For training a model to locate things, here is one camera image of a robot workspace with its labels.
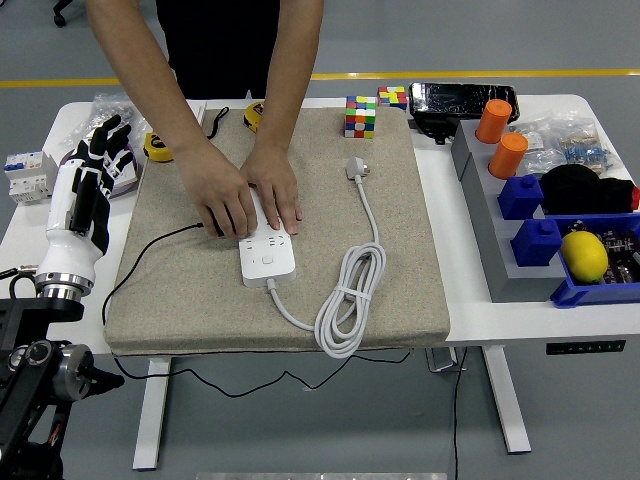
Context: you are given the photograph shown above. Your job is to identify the black office chair base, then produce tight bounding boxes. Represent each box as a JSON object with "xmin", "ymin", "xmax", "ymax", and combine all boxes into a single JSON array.
[{"xmin": 52, "ymin": 0, "xmax": 91, "ymax": 27}]

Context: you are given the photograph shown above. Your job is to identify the white switch panel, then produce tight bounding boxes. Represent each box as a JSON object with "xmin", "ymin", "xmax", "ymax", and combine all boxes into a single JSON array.
[{"xmin": 72, "ymin": 124, "xmax": 109, "ymax": 151}]

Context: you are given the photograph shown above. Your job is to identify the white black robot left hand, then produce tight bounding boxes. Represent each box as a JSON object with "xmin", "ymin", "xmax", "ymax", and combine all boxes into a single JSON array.
[{"xmin": 35, "ymin": 113, "xmax": 135, "ymax": 282}]

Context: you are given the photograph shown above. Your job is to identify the black stand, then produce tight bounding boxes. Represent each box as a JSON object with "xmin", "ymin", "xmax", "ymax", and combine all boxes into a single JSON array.
[{"xmin": 408, "ymin": 115, "xmax": 461, "ymax": 146}]

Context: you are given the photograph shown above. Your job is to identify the yellow tape measure red label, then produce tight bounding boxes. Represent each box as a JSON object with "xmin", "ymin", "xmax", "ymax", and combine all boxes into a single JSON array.
[{"xmin": 243, "ymin": 101, "xmax": 266, "ymax": 134}]

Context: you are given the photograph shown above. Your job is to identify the person's right hand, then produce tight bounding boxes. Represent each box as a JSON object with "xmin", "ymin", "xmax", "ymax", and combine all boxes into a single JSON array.
[{"xmin": 175, "ymin": 139, "xmax": 259, "ymax": 240}]

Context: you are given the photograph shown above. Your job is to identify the white wall socket panel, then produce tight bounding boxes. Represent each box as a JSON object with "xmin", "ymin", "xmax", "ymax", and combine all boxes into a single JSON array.
[{"xmin": 112, "ymin": 149, "xmax": 141, "ymax": 185}]

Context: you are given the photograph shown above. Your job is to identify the thin black adapter cord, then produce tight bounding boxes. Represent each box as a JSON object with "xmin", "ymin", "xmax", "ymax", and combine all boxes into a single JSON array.
[{"xmin": 101, "ymin": 222, "xmax": 414, "ymax": 400}]

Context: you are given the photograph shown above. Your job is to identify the white table leg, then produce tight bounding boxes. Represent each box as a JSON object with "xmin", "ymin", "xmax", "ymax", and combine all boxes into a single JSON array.
[
  {"xmin": 132, "ymin": 355, "xmax": 174, "ymax": 471},
  {"xmin": 480, "ymin": 344, "xmax": 532, "ymax": 455}
]

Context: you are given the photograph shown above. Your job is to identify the orange cylinder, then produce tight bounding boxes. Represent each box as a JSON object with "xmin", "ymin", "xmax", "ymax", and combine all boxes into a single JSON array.
[
  {"xmin": 488, "ymin": 132, "xmax": 530, "ymax": 180},
  {"xmin": 474, "ymin": 98, "xmax": 514, "ymax": 144}
]

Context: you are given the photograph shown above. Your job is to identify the white power cord with plug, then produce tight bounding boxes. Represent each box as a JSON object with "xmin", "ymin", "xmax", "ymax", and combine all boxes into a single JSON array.
[{"xmin": 267, "ymin": 155, "xmax": 389, "ymax": 360}]

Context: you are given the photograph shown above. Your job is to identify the grey-brown mat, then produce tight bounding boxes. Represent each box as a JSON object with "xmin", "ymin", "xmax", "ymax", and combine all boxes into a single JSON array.
[{"xmin": 103, "ymin": 106, "xmax": 451, "ymax": 357}]

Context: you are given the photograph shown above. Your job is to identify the clear bag of small parts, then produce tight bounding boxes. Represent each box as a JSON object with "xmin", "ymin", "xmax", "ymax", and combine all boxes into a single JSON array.
[{"xmin": 509, "ymin": 119, "xmax": 561, "ymax": 176}]

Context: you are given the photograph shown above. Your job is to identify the white power strip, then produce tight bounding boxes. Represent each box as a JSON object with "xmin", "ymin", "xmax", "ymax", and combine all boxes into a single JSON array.
[{"xmin": 238, "ymin": 183, "xmax": 297, "ymax": 289}]

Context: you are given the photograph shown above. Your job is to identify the grey box under table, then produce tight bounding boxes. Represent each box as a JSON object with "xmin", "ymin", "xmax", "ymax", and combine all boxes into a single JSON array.
[{"xmin": 424, "ymin": 347, "xmax": 469, "ymax": 374}]

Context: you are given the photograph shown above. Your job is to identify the clear bag of resistors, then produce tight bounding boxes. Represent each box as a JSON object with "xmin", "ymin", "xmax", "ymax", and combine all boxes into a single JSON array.
[{"xmin": 549, "ymin": 112, "xmax": 629, "ymax": 179}]

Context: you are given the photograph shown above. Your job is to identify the person's left hand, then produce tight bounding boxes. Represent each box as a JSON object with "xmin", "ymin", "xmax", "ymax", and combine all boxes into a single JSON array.
[{"xmin": 238, "ymin": 147, "xmax": 304, "ymax": 236}]

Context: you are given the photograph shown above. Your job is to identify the black cloth bundle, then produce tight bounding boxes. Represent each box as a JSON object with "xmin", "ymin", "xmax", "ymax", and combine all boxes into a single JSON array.
[{"xmin": 538, "ymin": 163, "xmax": 640, "ymax": 216}]

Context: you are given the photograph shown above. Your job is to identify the grey stepped block base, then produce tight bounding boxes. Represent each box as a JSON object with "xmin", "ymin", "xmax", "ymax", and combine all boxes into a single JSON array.
[{"xmin": 451, "ymin": 118, "xmax": 569, "ymax": 304}]

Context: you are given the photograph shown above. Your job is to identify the colourful puzzle cube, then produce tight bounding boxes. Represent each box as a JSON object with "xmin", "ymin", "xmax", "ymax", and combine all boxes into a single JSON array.
[
  {"xmin": 376, "ymin": 85, "xmax": 409, "ymax": 112},
  {"xmin": 343, "ymin": 94, "xmax": 378, "ymax": 140}
]

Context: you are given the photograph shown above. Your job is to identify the dark cylindrical components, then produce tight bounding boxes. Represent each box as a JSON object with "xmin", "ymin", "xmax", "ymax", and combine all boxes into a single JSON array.
[{"xmin": 564, "ymin": 222, "xmax": 640, "ymax": 286}]

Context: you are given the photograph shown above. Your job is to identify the glossy black wrapped box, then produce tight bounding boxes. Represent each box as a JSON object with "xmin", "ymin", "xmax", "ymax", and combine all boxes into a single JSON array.
[{"xmin": 408, "ymin": 82, "xmax": 521, "ymax": 121}]

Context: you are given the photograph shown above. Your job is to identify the black hanging cable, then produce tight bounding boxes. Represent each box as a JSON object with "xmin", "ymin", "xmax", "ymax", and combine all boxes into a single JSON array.
[{"xmin": 452, "ymin": 347, "xmax": 469, "ymax": 480}]

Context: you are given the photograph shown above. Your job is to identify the black wrist strap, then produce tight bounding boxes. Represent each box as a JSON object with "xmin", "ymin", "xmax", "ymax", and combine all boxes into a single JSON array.
[{"xmin": 205, "ymin": 106, "xmax": 231, "ymax": 141}]

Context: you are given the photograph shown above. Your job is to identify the blue block with knob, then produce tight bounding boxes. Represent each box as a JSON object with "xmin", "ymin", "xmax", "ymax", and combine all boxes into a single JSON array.
[
  {"xmin": 509, "ymin": 218, "xmax": 564, "ymax": 269},
  {"xmin": 497, "ymin": 173, "xmax": 545, "ymax": 221}
]

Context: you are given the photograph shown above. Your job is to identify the black table control panel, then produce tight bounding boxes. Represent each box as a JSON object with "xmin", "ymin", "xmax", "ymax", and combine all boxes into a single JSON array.
[{"xmin": 545, "ymin": 339, "xmax": 627, "ymax": 356}]

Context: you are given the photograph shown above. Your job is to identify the yellow lemon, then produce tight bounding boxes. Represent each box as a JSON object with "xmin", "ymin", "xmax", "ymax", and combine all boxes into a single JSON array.
[{"xmin": 559, "ymin": 230, "xmax": 610, "ymax": 285}]

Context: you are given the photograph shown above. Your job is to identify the clear bag of screws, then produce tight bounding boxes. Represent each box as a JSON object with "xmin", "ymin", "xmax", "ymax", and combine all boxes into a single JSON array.
[{"xmin": 91, "ymin": 92, "xmax": 151, "ymax": 136}]

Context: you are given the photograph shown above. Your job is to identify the white circuit breaker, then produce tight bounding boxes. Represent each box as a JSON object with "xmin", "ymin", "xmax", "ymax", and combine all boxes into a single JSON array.
[{"xmin": 3, "ymin": 151, "xmax": 57, "ymax": 206}]

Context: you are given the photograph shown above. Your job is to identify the blue plastic bin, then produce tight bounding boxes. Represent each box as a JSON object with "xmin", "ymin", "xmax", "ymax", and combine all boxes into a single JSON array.
[{"xmin": 542, "ymin": 212, "xmax": 640, "ymax": 309}]

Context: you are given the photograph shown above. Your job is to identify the purple bowl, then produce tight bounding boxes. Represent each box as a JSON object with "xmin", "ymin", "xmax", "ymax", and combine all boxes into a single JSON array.
[{"xmin": 59, "ymin": 139, "xmax": 146, "ymax": 200}]

